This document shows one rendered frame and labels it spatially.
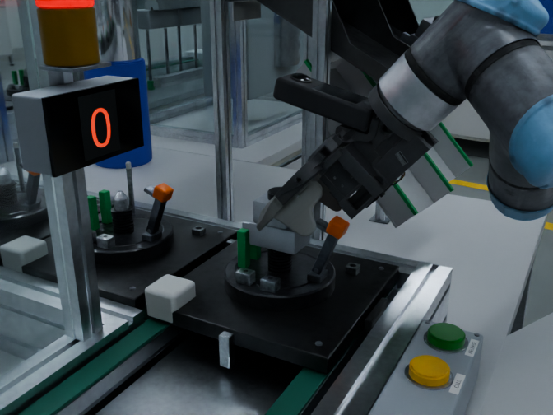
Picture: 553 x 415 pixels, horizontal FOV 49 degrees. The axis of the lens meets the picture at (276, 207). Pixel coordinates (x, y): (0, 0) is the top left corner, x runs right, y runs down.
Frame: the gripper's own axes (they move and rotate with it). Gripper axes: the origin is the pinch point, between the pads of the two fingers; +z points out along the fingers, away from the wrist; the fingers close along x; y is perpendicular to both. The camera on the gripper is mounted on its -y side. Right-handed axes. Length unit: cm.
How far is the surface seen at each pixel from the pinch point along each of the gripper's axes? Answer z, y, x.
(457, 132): 107, 12, 410
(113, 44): 41, -63, 55
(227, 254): 14.3, -0.8, 4.2
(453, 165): -2.6, 12.2, 47.6
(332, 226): -4.6, 6.3, -1.0
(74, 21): -11.0, -21.8, -20.2
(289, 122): 53, -30, 116
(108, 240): 20.0, -12.5, -5.7
